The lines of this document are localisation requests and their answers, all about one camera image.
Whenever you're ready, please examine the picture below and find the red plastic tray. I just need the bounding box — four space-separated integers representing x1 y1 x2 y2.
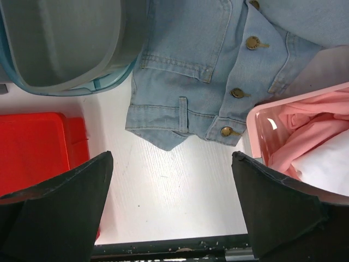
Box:
0 112 100 242

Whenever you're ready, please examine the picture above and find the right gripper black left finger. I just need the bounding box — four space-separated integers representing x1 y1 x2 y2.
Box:
1 151 113 261

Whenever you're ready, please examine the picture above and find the light blue denim jacket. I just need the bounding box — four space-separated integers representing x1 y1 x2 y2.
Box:
125 1 348 151

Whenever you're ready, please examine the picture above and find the pink cloth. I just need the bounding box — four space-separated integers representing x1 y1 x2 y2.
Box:
268 88 348 178

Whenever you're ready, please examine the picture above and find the white cloth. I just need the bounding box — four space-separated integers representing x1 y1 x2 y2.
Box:
291 131 348 196

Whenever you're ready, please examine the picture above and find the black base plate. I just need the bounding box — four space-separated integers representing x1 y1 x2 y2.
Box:
91 234 258 262

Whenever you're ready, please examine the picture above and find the grey plastic basin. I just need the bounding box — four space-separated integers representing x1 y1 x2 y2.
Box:
0 0 149 92

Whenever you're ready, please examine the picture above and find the pink plastic basket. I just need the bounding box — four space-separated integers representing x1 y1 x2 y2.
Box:
247 83 348 205

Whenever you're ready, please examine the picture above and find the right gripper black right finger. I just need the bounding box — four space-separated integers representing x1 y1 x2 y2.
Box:
232 152 328 259

